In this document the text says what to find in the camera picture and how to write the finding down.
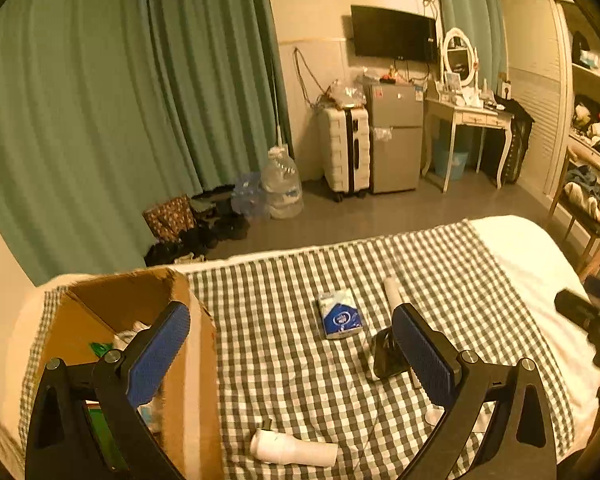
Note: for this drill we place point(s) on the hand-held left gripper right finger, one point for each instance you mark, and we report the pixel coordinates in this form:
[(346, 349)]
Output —
[(422, 355)]

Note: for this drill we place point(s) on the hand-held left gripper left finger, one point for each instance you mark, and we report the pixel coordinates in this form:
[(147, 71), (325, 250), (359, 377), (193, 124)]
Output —
[(160, 355)]

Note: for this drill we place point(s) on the black plastic bag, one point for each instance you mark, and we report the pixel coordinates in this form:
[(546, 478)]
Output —
[(384, 355)]

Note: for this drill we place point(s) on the brown cardboard box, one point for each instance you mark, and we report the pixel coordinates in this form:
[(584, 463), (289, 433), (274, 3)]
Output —
[(200, 385)]

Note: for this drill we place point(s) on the white cylinder tube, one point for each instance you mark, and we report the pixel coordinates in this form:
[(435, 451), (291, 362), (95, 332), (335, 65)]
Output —
[(393, 292)]

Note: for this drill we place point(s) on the blue white tissue pack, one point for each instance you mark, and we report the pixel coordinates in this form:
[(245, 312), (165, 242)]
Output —
[(340, 315)]

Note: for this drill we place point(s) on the white cylindrical device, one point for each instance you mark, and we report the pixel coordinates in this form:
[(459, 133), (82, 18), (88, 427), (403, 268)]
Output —
[(290, 447)]

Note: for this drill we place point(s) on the wooden chair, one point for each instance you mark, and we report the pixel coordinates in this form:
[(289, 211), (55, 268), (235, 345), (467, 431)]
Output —
[(597, 260)]

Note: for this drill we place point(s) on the white duvet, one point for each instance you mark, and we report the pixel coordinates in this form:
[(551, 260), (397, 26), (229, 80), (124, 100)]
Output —
[(524, 270)]

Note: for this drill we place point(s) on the clothes heap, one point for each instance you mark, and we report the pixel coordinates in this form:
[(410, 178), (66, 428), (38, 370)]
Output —
[(584, 190)]

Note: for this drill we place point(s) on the grey white checkered blanket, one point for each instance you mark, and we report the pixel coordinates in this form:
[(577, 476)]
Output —
[(290, 360)]

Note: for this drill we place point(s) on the patterned brown bag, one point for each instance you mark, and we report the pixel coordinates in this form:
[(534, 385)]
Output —
[(170, 217)]

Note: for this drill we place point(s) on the pile of dark shoes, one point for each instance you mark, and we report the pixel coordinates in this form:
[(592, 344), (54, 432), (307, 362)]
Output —
[(215, 220)]

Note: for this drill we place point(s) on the pile of folded clothes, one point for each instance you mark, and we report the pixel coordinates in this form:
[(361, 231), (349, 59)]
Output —
[(599, 125)]

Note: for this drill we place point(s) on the pack of water bottles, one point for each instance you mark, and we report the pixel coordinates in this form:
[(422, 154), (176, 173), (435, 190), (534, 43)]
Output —
[(247, 195)]

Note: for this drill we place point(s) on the blue trash bin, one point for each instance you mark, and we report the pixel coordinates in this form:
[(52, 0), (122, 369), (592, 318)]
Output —
[(454, 162)]

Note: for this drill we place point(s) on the white wardrobe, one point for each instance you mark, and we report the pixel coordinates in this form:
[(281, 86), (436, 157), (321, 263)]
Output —
[(534, 110)]

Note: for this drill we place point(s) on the grey mini fridge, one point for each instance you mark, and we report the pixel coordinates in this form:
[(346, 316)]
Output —
[(394, 150)]

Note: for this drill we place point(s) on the large clear water jug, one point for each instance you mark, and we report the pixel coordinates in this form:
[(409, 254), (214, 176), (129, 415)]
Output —
[(282, 185)]

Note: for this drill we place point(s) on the white dressing table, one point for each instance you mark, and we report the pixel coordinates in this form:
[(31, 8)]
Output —
[(472, 117)]

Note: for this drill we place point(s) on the white suitcase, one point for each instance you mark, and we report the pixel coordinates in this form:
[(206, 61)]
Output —
[(335, 150)]

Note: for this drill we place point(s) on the wide green curtain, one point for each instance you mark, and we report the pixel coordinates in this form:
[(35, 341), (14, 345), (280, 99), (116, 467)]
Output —
[(80, 110)]

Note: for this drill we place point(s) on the clear plastic bags pile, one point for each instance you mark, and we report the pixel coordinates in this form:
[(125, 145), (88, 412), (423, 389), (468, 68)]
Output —
[(345, 94)]

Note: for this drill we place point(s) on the white oval vanity mirror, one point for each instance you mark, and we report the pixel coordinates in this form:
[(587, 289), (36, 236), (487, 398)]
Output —
[(457, 57)]

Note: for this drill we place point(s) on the narrow green curtain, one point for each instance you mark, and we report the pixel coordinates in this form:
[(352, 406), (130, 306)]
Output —
[(479, 20)]

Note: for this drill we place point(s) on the small picture frame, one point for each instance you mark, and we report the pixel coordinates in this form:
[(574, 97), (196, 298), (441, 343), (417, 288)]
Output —
[(452, 81)]

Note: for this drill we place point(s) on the black wall television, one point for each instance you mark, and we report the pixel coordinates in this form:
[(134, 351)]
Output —
[(394, 32)]

